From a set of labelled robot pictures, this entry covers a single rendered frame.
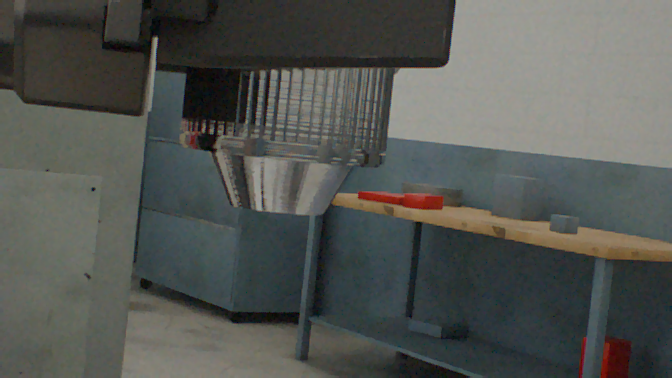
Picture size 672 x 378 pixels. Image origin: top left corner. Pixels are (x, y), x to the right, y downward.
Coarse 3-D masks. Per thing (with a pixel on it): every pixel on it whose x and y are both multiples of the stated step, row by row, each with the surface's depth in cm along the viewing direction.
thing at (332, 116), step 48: (192, 96) 28; (240, 96) 27; (288, 96) 27; (336, 96) 27; (384, 96) 28; (192, 144) 28; (240, 144) 27; (288, 144) 27; (336, 144) 27; (384, 144) 29
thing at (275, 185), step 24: (216, 168) 29; (240, 168) 28; (264, 168) 28; (288, 168) 28; (312, 168) 28; (336, 168) 28; (240, 192) 28; (264, 192) 28; (288, 192) 28; (312, 192) 28; (336, 192) 29
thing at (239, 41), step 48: (192, 0) 25; (240, 0) 26; (288, 0) 26; (336, 0) 26; (384, 0) 26; (432, 0) 26; (192, 48) 26; (240, 48) 26; (288, 48) 26; (336, 48) 26; (384, 48) 26; (432, 48) 26
